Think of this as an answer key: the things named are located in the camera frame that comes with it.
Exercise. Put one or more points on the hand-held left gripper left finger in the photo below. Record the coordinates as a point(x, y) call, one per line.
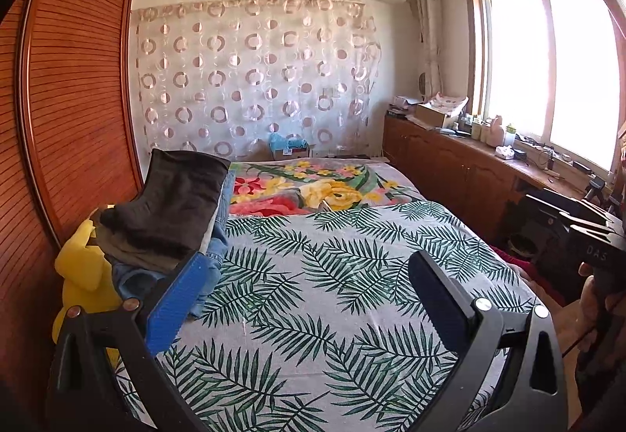
point(176, 300)

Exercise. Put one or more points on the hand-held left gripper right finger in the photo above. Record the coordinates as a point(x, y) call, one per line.
point(437, 290)

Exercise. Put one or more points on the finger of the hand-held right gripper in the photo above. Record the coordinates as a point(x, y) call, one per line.
point(587, 221)
point(552, 206)

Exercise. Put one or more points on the black pants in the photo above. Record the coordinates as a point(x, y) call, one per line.
point(171, 207)

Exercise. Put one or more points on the khaki folded pants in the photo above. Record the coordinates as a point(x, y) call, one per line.
point(142, 261)

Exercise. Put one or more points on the person's right hand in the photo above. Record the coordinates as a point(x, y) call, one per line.
point(589, 310)

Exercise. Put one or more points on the blue denim jeans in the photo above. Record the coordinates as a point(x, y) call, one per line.
point(215, 266)

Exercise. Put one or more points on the red cloth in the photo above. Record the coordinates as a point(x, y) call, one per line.
point(511, 261)

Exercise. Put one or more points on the white tissue pack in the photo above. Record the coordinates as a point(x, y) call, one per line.
point(504, 152)

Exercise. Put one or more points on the white plastic jug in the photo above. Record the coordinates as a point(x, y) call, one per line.
point(497, 131)

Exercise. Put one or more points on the yellow plush toy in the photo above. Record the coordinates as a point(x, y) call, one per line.
point(83, 266)

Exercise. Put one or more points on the leaf print bedsheet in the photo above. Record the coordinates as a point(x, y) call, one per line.
point(318, 290)

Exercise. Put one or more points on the long wooden cabinet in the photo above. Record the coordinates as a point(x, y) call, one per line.
point(440, 158)

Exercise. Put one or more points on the white plastic bag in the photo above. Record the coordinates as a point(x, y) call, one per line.
point(452, 102)

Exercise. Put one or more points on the cardboard box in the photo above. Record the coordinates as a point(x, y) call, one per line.
point(433, 115)

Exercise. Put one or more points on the floral blanket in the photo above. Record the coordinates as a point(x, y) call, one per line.
point(293, 192)

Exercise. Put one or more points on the small labelled carton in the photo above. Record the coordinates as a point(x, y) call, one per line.
point(293, 153)

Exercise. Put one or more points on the blue plastic bag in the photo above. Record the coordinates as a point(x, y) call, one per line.
point(286, 142)

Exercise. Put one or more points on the pale window curtain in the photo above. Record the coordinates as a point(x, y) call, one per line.
point(429, 21)

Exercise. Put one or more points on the wooden slatted wardrobe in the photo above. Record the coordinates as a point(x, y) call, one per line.
point(73, 95)

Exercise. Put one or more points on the circle pattern sheer curtain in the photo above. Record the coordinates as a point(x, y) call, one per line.
point(244, 80)

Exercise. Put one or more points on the wooden frame window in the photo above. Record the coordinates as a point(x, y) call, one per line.
point(572, 70)

